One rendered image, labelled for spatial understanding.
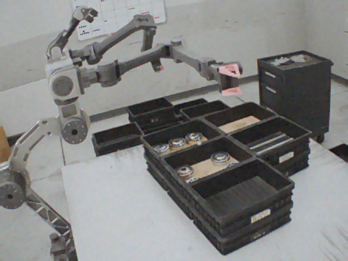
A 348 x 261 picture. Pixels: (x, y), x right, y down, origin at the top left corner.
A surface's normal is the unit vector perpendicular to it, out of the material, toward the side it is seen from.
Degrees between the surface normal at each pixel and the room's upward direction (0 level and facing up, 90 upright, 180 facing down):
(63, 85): 90
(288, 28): 90
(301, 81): 90
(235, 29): 90
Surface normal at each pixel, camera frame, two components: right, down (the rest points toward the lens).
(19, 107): 0.34, 0.37
